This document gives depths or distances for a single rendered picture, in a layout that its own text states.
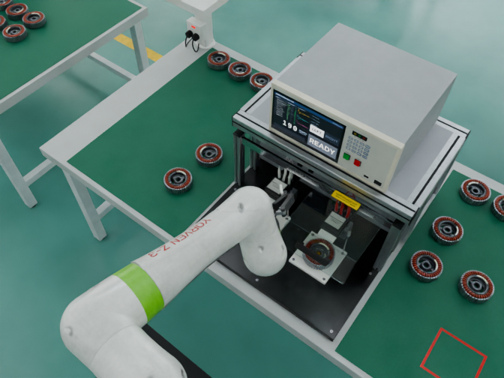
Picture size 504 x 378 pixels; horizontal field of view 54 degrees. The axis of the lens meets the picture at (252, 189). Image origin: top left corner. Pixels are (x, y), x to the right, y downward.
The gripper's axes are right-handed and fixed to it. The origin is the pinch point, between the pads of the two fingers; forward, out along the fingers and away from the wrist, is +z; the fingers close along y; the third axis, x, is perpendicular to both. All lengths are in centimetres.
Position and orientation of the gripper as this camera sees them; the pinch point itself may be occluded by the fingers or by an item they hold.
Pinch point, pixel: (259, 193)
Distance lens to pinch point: 152.8
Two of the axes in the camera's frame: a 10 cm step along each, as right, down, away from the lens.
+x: 1.9, 8.9, 4.2
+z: -0.2, -4.2, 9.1
